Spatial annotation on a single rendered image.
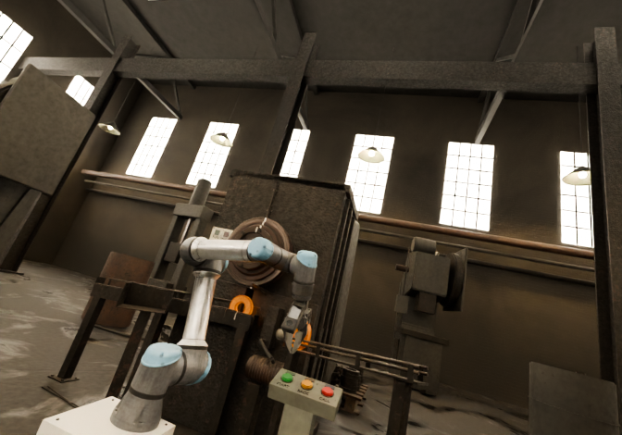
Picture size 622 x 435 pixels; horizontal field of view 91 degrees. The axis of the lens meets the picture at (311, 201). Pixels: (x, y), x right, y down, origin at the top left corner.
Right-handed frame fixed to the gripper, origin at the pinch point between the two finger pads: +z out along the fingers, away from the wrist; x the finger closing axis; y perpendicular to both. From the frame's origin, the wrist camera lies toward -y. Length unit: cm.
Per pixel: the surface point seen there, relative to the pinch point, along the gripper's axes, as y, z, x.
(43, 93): 105, -116, 315
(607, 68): 456, -316, -299
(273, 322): 70, 24, 33
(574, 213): 755, -113, -425
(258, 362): 50, 38, 31
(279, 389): -5.5, 11.0, 0.8
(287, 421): -7.2, 19.4, -4.2
